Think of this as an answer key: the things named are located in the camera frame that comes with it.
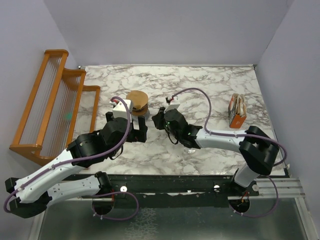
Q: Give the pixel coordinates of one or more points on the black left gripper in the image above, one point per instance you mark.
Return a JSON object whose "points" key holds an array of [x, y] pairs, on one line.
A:
{"points": [[139, 135]]}

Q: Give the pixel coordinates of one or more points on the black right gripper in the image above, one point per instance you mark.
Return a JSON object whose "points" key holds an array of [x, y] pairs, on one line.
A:
{"points": [[157, 119]]}

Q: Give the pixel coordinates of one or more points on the brown wooden dripper collar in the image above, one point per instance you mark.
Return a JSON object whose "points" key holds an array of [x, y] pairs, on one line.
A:
{"points": [[140, 111]]}

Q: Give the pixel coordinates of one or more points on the clear glass dripper cone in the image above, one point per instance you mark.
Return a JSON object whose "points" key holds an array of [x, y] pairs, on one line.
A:
{"points": [[190, 150]]}

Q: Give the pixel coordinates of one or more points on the orange coffee filter box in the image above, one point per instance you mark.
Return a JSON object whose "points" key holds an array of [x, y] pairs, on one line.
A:
{"points": [[237, 111]]}

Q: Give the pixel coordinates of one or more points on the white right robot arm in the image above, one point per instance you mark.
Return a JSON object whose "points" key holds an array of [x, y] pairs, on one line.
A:
{"points": [[258, 150]]}

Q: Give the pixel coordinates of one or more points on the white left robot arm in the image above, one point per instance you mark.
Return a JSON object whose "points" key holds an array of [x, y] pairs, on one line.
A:
{"points": [[31, 195]]}

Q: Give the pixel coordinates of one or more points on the orange wooden rack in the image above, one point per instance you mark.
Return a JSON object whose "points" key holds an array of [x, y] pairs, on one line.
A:
{"points": [[49, 119]]}

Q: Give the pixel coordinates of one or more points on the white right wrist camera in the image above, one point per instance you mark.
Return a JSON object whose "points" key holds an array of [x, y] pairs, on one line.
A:
{"points": [[173, 103]]}

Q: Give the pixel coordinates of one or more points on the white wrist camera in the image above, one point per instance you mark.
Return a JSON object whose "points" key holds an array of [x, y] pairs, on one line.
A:
{"points": [[119, 110], [173, 103]]}

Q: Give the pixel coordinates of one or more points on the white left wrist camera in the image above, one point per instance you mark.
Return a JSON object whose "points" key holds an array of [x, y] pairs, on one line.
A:
{"points": [[119, 110]]}

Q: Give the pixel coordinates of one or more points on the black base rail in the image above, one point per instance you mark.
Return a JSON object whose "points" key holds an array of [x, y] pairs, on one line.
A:
{"points": [[174, 191]]}

